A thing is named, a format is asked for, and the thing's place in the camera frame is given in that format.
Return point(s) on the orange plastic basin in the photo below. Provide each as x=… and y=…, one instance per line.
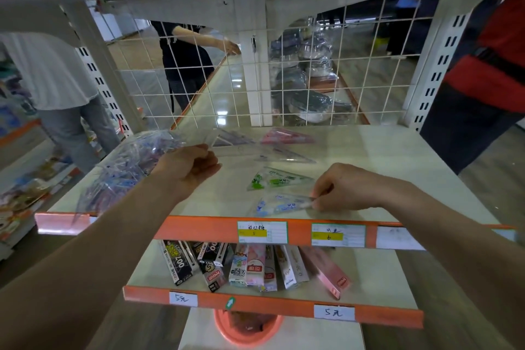
x=246, y=327

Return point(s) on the handwritten white price label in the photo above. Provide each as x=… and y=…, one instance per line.
x=334, y=313
x=183, y=299

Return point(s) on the person's right forearm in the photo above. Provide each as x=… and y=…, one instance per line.
x=459, y=247

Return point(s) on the white shelf bracket post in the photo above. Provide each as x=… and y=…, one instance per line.
x=256, y=54

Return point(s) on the white slotted shelf upright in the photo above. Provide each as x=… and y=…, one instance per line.
x=434, y=58
x=104, y=75

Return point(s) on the small green sticker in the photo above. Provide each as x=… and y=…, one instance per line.
x=230, y=303

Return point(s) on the white pen box red label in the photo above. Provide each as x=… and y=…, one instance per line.
x=270, y=271

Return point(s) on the white and blue pen box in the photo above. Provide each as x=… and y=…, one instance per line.
x=238, y=267

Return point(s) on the short black pen box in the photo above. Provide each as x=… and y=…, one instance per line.
x=212, y=265

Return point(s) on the person's left hand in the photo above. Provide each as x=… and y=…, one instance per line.
x=180, y=171

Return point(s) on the person's right thumb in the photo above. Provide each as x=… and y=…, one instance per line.
x=326, y=204

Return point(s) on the orange-edged white shelf board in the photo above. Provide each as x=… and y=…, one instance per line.
x=369, y=165

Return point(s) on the white and yellow price label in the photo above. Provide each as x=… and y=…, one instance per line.
x=338, y=235
x=262, y=233

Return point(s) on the blue print triangle ruler packet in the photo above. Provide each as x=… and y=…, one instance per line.
x=279, y=203

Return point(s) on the plain white pen box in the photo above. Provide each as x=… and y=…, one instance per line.
x=292, y=265

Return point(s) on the neighbouring shelf of colourful goods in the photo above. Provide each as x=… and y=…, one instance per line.
x=24, y=181

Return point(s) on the green print triangle ruler packet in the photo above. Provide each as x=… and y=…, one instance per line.
x=274, y=178

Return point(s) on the stack of clear plastic containers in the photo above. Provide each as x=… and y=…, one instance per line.
x=307, y=75

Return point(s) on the orange-edged lower shelf board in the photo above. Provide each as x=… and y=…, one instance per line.
x=369, y=280

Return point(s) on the tall black pen box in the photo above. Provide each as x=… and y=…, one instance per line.
x=177, y=261

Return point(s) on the long pink pen box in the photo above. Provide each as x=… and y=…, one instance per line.
x=326, y=271

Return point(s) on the person's right hand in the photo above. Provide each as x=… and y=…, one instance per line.
x=352, y=189

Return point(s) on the blank white price label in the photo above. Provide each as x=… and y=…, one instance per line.
x=400, y=239

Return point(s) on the person's left forearm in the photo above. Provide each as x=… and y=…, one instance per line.
x=94, y=263

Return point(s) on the dark triangle ruler packet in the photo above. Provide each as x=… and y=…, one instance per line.
x=231, y=139

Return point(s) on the clear triangle ruler packet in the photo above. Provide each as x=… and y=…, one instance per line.
x=270, y=154

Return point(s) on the pink triangle ruler packet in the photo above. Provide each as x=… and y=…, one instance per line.
x=285, y=136

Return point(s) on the person's left thumb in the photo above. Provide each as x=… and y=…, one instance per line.
x=207, y=171

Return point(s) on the light pink pen box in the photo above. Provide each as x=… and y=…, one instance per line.
x=256, y=265

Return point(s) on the pile of blue ruler packets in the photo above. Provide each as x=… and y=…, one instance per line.
x=127, y=165

